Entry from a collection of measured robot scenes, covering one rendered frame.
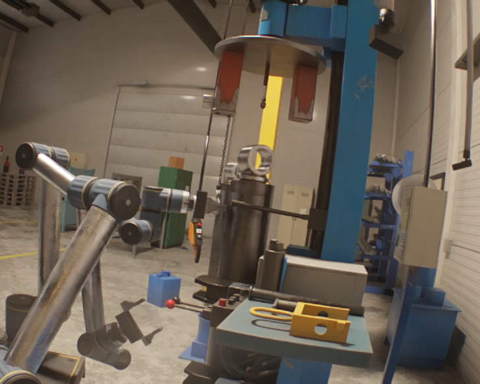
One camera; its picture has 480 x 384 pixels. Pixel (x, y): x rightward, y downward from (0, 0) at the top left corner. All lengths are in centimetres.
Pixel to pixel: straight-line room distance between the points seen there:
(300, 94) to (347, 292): 104
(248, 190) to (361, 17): 104
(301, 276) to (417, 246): 82
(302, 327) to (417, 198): 124
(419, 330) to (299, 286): 267
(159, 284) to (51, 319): 348
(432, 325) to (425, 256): 200
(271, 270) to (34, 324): 88
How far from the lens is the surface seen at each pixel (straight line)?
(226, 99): 211
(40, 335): 160
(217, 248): 345
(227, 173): 348
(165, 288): 499
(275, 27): 223
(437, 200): 224
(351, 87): 207
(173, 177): 941
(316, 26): 223
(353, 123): 203
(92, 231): 162
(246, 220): 203
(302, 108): 217
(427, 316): 414
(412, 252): 222
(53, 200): 241
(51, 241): 243
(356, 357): 112
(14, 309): 227
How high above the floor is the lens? 141
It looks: 1 degrees down
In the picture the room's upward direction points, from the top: 8 degrees clockwise
